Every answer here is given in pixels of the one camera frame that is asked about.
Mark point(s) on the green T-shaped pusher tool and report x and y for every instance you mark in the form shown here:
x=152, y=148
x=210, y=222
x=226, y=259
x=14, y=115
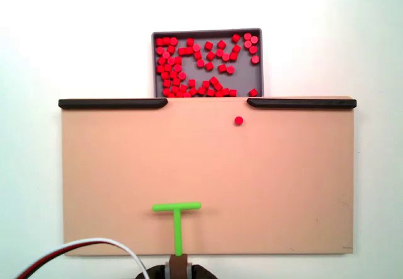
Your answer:
x=178, y=228

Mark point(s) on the red cylindrical granule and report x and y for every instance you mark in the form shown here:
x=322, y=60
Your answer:
x=222, y=68
x=247, y=44
x=253, y=92
x=253, y=49
x=255, y=59
x=238, y=120
x=200, y=63
x=254, y=39
x=236, y=37
x=247, y=36
x=230, y=69
x=209, y=66

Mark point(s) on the grey rectangular tray container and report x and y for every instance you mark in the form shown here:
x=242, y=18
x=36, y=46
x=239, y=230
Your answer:
x=195, y=74

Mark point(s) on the pink flat board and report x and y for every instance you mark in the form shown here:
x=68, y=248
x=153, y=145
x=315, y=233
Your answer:
x=126, y=172

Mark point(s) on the black foam rail strip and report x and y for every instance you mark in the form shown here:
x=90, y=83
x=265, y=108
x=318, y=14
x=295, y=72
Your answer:
x=110, y=103
x=302, y=103

